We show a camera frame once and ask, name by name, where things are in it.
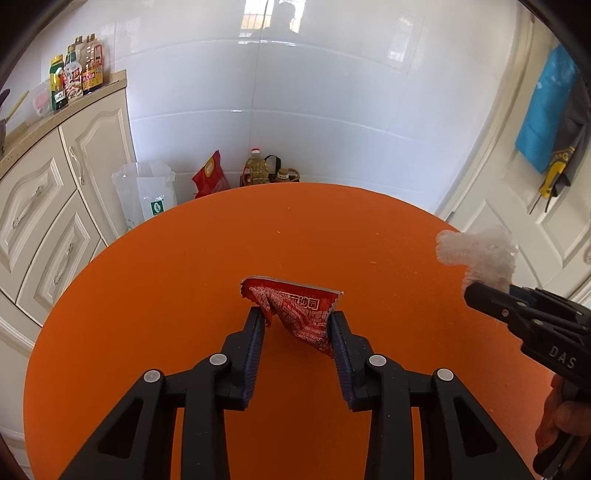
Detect white plastic bag green logo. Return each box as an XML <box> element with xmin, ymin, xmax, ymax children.
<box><xmin>112</xmin><ymin>161</ymin><xmax>178</xmax><ymax>232</ymax></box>

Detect wooden spatula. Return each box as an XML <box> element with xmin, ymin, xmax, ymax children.
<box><xmin>7</xmin><ymin>91</ymin><xmax>31</xmax><ymax>127</ymax></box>

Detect blue apron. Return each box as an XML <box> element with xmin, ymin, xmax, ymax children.
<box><xmin>515</xmin><ymin>44</ymin><xmax>580</xmax><ymax>174</ymax></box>

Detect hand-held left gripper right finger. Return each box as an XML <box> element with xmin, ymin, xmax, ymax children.
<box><xmin>330</xmin><ymin>311</ymin><xmax>532</xmax><ymax>480</ymax></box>

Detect red bag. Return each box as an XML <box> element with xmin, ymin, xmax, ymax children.
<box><xmin>191</xmin><ymin>150</ymin><xmax>232</xmax><ymax>200</ymax></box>

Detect clear plastic wrap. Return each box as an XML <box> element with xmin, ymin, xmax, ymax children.
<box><xmin>435</xmin><ymin>226</ymin><xmax>519</xmax><ymax>292</ymax></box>

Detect cooking oil bottle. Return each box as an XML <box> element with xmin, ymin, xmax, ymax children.
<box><xmin>244</xmin><ymin>148</ymin><xmax>271</xmax><ymax>186</ymax></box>

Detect red sauce packet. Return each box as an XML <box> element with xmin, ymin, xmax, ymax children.
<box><xmin>239</xmin><ymin>276</ymin><xmax>345</xmax><ymax>358</ymax></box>

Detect white panel door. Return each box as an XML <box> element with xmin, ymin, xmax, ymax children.
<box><xmin>434</xmin><ymin>14</ymin><xmax>591</xmax><ymax>305</ymax></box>

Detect grey apron yellow trim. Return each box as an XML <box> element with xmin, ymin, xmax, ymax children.
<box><xmin>529</xmin><ymin>83</ymin><xmax>591</xmax><ymax>215</ymax></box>

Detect green bottle yellow cap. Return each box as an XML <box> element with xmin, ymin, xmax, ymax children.
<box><xmin>49</xmin><ymin>54</ymin><xmax>70</xmax><ymax>112</ymax></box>

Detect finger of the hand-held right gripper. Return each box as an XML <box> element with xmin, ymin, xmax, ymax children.
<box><xmin>464</xmin><ymin>282</ymin><xmax>591</xmax><ymax>344</ymax></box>
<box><xmin>509</xmin><ymin>285</ymin><xmax>591</xmax><ymax>326</ymax></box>

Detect person's right hand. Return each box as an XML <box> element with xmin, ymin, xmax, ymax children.
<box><xmin>534</xmin><ymin>375</ymin><xmax>591</xmax><ymax>457</ymax></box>

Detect cream kitchen base cabinet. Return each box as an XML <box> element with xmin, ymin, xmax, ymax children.
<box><xmin>0</xmin><ymin>70</ymin><xmax>139</xmax><ymax>462</ymax></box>

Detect clear plastic container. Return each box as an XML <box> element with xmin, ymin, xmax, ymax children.
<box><xmin>31</xmin><ymin>82</ymin><xmax>52</xmax><ymax>116</ymax></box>

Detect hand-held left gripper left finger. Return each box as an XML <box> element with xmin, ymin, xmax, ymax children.
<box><xmin>60</xmin><ymin>308</ymin><xmax>266</xmax><ymax>480</ymax></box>

